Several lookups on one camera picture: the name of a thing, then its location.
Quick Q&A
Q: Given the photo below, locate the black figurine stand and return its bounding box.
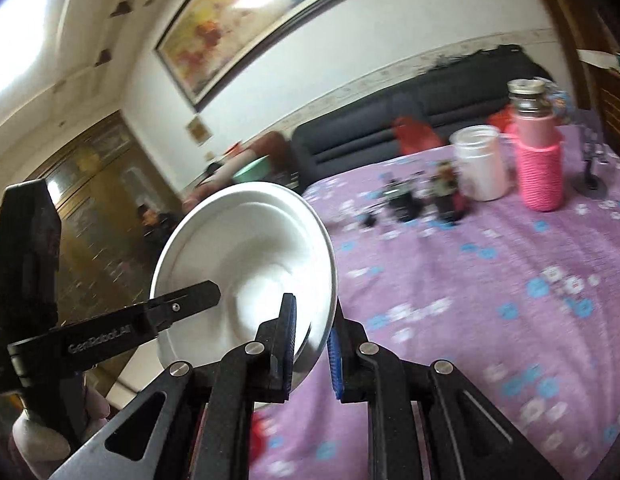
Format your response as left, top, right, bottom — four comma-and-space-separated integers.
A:
570, 105, 610, 198

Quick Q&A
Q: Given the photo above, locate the red bag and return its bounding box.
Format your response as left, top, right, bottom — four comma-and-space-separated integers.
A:
392, 116, 438, 153

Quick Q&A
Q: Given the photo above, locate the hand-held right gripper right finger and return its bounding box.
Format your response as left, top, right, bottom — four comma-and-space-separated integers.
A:
327, 302, 565, 480

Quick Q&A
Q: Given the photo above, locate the green plastic basin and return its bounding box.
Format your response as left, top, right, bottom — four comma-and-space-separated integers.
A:
232, 155, 273, 186

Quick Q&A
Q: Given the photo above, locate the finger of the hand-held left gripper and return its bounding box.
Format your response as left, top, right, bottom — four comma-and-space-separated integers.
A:
140, 281, 221, 333

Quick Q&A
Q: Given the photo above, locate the black sofa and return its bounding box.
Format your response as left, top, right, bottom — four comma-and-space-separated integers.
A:
290, 45, 558, 196

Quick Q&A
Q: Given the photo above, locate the small wall picture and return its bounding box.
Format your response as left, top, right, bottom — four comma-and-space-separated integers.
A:
186, 115, 213, 143

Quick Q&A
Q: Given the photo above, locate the medium white paper bowl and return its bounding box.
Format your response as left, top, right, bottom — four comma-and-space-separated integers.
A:
150, 181, 338, 393

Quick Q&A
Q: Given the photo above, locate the framed wall painting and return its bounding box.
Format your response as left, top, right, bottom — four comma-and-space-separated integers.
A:
154, 0, 363, 113

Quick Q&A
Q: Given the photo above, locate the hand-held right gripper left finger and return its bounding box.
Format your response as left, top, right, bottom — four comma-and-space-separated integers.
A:
47, 292, 298, 480

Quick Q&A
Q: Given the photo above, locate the purple floral tablecloth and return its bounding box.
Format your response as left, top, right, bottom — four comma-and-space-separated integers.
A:
247, 125, 620, 480

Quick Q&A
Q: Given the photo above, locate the wooden wardrobe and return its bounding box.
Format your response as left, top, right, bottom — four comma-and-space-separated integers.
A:
0, 110, 185, 401

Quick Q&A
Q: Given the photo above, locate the brown wooden furniture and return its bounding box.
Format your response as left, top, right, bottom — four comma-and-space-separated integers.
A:
574, 47, 620, 161

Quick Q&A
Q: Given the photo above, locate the person's left hand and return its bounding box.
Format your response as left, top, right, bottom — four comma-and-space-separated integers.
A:
9, 372, 112, 470

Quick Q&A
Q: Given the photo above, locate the pink knit-sleeved bottle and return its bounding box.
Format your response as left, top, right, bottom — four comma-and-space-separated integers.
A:
504, 79, 565, 212

